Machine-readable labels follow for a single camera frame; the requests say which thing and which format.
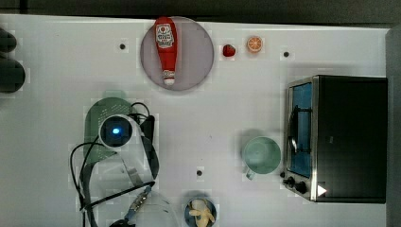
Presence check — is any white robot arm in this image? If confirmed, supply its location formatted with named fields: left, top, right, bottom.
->
left=79, top=114, right=179, bottom=227

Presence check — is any grey round plate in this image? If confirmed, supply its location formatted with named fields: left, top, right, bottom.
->
left=140, top=16, right=214, bottom=91

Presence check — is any red strawberry toy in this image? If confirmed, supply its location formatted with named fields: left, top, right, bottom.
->
left=222, top=44, right=235, bottom=57

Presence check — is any green mug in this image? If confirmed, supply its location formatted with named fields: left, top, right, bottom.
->
left=241, top=136, right=281, bottom=181

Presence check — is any orange slice toy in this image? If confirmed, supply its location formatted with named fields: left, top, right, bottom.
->
left=247, top=36, right=263, bottom=53

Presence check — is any red ketchup bottle toy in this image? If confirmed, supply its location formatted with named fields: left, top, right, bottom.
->
left=154, top=17, right=178, bottom=86

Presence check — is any banana toy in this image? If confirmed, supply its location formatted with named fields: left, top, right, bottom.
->
left=189, top=199, right=216, bottom=227

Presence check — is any blue bowl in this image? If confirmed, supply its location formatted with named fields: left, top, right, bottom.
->
left=183, top=198, right=217, bottom=227

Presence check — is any silver black toaster oven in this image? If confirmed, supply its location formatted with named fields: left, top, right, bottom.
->
left=280, top=75, right=388, bottom=203

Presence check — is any black pot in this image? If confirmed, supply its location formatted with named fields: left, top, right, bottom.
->
left=0, top=59, right=26, bottom=94

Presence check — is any black cylinder cup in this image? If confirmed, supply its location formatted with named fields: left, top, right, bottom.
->
left=0, top=28, right=17, bottom=53

